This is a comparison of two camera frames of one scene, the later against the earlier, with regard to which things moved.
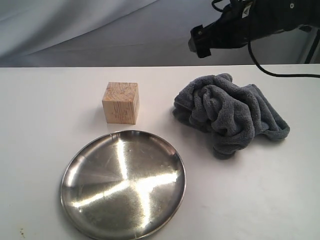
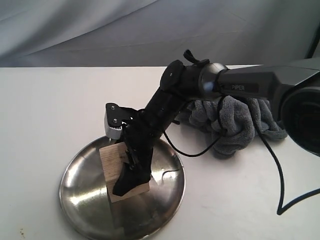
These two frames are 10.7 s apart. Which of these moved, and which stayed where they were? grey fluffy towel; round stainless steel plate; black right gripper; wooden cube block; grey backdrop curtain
Moved: black right gripper; wooden cube block
Stayed: grey backdrop curtain; grey fluffy towel; round stainless steel plate
